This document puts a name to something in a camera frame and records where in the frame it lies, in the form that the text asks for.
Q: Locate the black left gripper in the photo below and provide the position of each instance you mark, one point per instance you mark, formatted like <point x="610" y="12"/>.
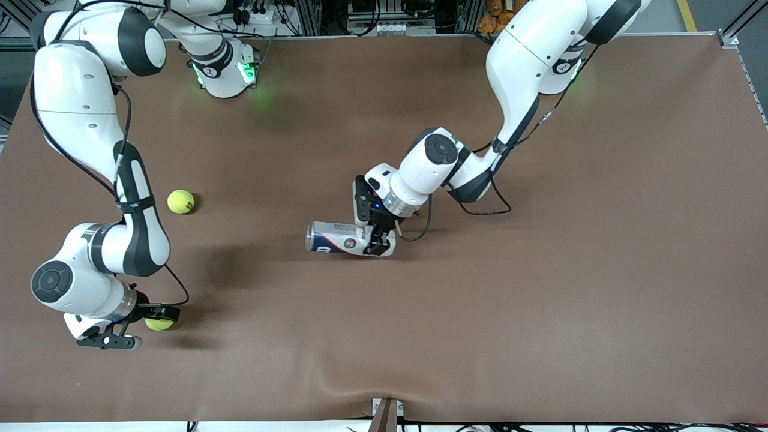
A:
<point x="380" y="223"/>

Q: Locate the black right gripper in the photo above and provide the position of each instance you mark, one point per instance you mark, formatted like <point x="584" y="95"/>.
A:
<point x="146" y="312"/>

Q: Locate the yellow tennis ball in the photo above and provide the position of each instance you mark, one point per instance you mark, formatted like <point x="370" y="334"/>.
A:
<point x="159" y="326"/>
<point x="180" y="201"/>

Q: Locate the silver tennis ball can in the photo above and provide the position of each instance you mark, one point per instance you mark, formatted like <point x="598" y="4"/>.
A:
<point x="336" y="237"/>

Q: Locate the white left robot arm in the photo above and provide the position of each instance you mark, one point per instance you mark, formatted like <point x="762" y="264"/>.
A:
<point x="528" y="66"/>

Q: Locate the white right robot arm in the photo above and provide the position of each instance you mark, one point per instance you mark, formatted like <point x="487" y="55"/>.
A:
<point x="72" y="120"/>

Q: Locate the small tan wooden stick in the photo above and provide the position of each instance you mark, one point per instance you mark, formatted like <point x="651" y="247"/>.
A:
<point x="396" y="227"/>

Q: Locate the brown table cover mat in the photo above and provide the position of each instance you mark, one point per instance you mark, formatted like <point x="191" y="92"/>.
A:
<point x="420" y="330"/>

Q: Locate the white terminal block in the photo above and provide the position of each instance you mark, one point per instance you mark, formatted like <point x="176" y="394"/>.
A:
<point x="393" y="28"/>

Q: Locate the white power strip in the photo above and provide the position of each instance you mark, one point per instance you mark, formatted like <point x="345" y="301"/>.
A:
<point x="267" y="18"/>

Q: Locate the orange mesh bag pile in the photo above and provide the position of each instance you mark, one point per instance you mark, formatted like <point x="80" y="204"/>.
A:
<point x="493" y="15"/>

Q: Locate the camera mount post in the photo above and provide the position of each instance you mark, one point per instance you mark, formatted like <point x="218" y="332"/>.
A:
<point x="386" y="420"/>

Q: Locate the aluminium frame post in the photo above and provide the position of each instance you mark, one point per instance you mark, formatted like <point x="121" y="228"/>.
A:
<point x="309" y="18"/>
<point x="467" y="17"/>

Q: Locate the aluminium frame strut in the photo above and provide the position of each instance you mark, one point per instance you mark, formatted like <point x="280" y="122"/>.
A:
<point x="18" y="13"/>
<point x="744" y="18"/>

